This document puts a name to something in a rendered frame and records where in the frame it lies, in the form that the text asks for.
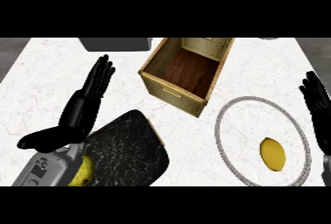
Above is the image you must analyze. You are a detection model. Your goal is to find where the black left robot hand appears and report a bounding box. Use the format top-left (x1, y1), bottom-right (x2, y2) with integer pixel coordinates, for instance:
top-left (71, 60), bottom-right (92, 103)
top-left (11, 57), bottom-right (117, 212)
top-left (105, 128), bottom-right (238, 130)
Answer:
top-left (16, 54), bottom-right (117, 154)

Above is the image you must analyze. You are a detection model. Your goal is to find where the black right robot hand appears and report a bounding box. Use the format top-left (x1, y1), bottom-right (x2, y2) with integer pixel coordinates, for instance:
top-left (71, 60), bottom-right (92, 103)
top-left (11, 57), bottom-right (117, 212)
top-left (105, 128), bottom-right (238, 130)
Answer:
top-left (299, 70), bottom-right (331, 157)

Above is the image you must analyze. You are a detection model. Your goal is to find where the round white placemat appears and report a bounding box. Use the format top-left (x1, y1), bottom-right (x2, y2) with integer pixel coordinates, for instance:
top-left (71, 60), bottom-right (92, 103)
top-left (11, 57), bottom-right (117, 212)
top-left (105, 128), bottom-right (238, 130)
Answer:
top-left (213, 95), bottom-right (313, 187)

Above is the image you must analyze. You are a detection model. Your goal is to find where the yellow lemon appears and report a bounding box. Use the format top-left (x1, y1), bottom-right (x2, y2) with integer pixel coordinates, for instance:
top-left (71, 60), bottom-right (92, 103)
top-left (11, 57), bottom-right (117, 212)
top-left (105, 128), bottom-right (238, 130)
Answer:
top-left (259, 136), bottom-right (287, 172)

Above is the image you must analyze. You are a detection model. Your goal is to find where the wooden box basket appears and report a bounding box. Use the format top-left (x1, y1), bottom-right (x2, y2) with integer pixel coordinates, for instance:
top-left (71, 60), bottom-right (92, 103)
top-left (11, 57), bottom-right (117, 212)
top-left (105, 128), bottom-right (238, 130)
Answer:
top-left (138, 38), bottom-right (237, 118)

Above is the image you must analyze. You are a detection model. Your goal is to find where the black speckled cutting board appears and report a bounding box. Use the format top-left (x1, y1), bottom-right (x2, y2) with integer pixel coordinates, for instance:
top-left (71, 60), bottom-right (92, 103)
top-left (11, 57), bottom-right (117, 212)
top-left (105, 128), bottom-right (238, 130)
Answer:
top-left (79, 108), bottom-right (172, 187)

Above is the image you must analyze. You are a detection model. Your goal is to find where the yellow banana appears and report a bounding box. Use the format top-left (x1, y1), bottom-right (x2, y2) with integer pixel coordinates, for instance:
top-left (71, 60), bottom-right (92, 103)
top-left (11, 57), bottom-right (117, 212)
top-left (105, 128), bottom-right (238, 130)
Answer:
top-left (67, 154), bottom-right (98, 187)

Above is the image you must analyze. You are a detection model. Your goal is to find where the dark grey appliance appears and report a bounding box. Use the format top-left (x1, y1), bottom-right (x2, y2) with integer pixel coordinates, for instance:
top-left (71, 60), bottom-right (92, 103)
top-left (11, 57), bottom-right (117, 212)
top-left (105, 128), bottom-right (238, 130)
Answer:
top-left (77, 38), bottom-right (154, 53)

